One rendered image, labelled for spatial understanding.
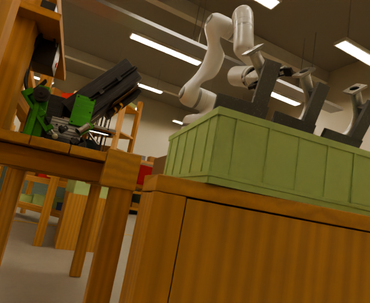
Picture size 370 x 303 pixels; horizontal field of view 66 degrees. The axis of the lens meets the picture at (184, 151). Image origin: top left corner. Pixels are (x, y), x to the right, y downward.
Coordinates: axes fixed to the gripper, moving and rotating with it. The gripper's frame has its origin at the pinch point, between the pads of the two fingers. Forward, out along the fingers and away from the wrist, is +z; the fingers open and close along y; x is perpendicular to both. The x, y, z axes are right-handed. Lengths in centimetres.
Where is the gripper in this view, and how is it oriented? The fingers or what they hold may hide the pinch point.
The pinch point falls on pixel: (279, 77)
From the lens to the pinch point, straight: 104.8
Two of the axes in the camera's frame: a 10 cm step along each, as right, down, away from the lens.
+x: 4.1, 8.3, 3.8
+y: 8.6, -5.0, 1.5
